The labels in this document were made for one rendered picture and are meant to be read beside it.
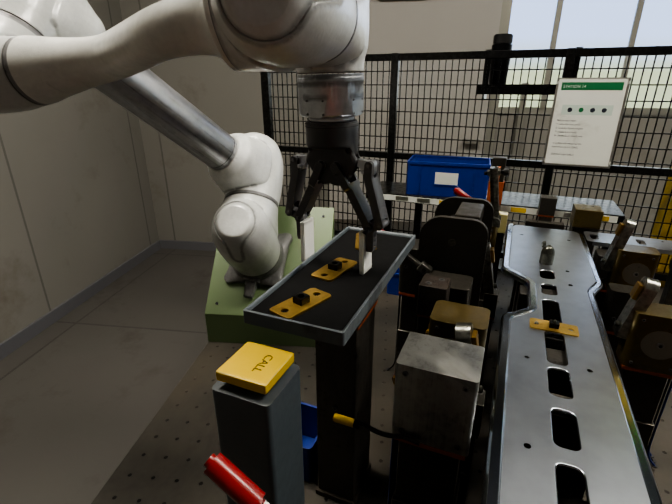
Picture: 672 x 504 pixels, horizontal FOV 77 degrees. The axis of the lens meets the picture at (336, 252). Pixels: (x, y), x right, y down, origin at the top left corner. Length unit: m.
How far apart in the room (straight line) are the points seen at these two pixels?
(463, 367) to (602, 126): 1.40
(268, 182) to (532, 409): 0.84
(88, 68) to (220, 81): 3.01
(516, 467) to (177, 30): 0.62
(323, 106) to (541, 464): 0.52
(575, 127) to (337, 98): 1.35
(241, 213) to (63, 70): 0.50
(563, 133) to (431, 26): 1.83
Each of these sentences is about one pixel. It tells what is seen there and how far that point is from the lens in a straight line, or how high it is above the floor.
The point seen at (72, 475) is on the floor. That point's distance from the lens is 2.14.
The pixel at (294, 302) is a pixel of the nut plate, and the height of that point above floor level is 1.16.
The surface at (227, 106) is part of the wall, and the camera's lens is 3.71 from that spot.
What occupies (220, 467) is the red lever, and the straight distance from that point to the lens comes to 0.41.
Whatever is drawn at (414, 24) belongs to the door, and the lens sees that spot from 3.43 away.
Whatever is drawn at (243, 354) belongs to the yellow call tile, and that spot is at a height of 1.16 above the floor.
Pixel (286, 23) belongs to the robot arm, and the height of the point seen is 1.48.
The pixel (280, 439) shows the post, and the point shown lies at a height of 1.08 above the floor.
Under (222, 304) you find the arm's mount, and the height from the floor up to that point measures 0.82.
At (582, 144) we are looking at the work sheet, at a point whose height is 1.23.
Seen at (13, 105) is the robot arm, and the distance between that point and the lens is 0.85.
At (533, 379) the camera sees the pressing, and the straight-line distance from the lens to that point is 0.75.
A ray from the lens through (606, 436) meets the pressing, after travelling 0.70.
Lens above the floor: 1.43
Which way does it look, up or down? 22 degrees down
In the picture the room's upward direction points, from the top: straight up
